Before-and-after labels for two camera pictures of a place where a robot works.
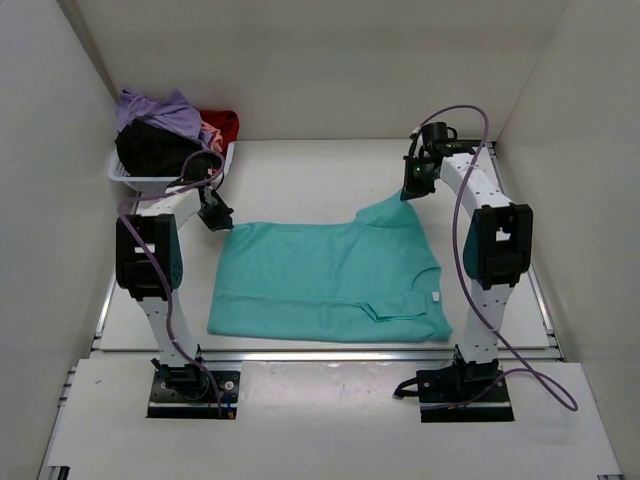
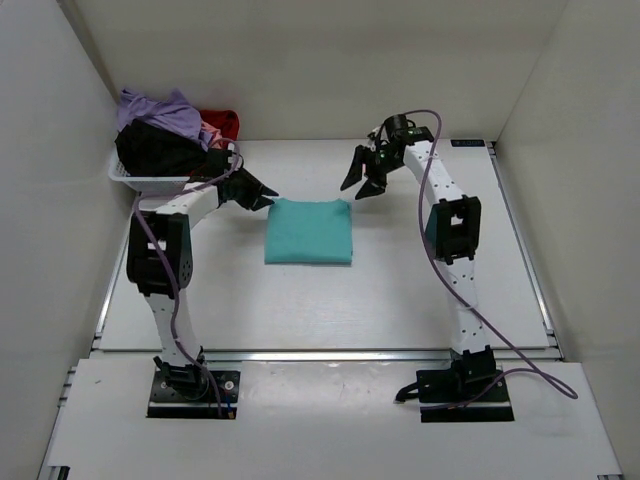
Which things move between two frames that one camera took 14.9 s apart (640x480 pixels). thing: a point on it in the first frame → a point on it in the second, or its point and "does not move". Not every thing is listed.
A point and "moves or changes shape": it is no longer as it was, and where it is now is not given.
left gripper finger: [223, 222] → [260, 202]
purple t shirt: [173, 114] does not move
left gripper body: [209, 213] → [241, 189]
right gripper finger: [422, 189] → [369, 189]
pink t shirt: [217, 143] does not move
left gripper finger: [221, 204] → [258, 186]
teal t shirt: [367, 280] moves or changes shape
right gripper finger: [408, 192] → [355, 173]
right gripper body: [415, 171] → [378, 166]
